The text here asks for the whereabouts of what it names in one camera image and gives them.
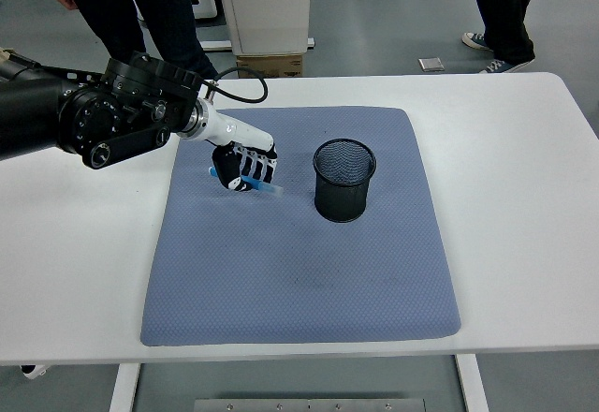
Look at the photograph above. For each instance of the person in dark trousers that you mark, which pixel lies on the person in dark trousers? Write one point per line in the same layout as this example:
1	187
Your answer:
121	14

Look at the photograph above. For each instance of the blue-grey quilted mat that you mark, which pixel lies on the blue-grey quilted mat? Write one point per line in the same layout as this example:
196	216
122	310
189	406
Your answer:
281	267

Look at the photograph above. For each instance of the white table leg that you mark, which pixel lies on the white table leg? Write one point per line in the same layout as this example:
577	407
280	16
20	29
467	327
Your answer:
124	388
472	384

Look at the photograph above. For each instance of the blue marker pen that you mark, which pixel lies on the blue marker pen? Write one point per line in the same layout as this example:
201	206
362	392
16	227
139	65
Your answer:
267	188

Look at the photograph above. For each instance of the white black object under table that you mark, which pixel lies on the white black object under table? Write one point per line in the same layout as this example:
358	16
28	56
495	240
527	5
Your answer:
33	372

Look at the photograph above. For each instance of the person with blue sneakers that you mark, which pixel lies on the person with blue sneakers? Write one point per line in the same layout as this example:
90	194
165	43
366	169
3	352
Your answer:
507	4

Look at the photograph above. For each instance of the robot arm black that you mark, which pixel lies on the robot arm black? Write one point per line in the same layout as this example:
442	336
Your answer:
117	112

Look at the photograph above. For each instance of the brown cardboard box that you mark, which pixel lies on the brown cardboard box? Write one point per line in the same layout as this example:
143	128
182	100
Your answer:
276	65

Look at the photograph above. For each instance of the grey metal floor plate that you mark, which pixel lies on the grey metal floor plate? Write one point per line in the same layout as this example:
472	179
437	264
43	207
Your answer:
430	64

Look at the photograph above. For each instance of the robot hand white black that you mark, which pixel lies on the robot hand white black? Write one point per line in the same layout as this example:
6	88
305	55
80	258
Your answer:
243	136

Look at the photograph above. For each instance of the black mesh pen holder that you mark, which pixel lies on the black mesh pen holder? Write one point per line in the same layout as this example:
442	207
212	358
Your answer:
341	201

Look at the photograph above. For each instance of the white cabinet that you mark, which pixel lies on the white cabinet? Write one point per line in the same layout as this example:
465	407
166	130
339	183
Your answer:
267	9

